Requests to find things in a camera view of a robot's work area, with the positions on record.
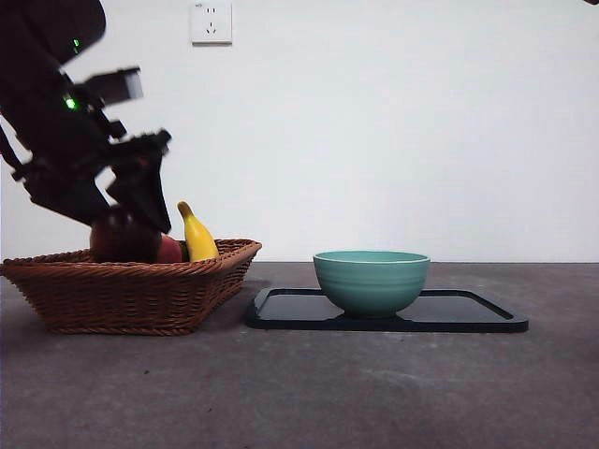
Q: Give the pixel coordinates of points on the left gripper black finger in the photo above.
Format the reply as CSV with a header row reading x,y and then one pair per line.
x,y
70,201
147,196

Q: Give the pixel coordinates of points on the dark purple plum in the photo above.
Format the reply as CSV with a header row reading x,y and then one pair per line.
x,y
124,241

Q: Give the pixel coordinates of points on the teal ribbed bowl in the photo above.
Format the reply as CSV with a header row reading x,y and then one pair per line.
x,y
372,285

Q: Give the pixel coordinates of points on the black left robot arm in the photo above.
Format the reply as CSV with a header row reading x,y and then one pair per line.
x,y
37,42

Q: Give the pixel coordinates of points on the red yellow apple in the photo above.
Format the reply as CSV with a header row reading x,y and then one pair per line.
x,y
170,250

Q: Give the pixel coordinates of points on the yellow banana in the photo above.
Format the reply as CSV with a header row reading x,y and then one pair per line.
x,y
199,238

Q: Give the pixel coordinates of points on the dark green avocado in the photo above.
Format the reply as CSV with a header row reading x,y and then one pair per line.
x,y
185,252

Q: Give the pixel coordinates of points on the brown wicker basket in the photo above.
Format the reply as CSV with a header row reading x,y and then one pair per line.
x,y
126,299

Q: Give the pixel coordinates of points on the black rectangular tray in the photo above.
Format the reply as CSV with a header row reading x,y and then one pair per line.
x,y
290,313

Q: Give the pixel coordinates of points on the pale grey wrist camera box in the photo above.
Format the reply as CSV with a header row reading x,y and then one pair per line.
x,y
119,86

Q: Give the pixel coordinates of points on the white wall socket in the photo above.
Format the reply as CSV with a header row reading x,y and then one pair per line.
x,y
211,23

